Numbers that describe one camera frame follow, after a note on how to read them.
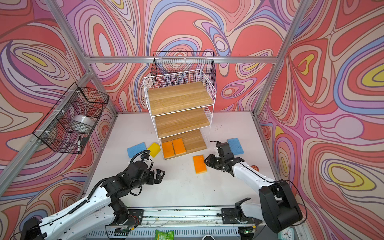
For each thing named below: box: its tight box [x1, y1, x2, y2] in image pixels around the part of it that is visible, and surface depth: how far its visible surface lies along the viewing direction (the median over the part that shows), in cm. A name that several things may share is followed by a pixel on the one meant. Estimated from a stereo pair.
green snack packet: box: [154, 229, 175, 240], surface depth 69 cm
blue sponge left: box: [127, 142, 147, 159], surface depth 100 cm
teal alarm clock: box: [277, 227, 295, 240], surface depth 68 cm
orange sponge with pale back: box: [162, 141, 175, 159], surface depth 97 cm
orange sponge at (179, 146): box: [172, 138, 187, 156], surface depth 98 cm
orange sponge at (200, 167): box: [192, 155, 207, 175], surface depth 92 cm
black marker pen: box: [77, 136, 81, 153], surface depth 73 cm
